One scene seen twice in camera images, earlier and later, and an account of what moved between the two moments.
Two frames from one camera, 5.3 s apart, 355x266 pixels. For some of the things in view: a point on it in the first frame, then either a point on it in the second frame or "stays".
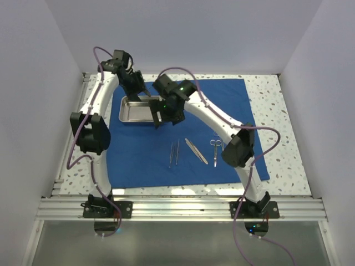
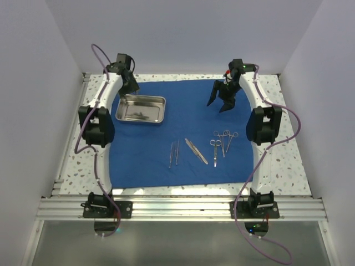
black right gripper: (157, 106) -> (228, 105)
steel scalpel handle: (196, 151) stays
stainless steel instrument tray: (136, 111) stays
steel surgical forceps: (216, 134) -> (215, 144)
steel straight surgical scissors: (216, 143) stays
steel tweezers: (177, 151) stays
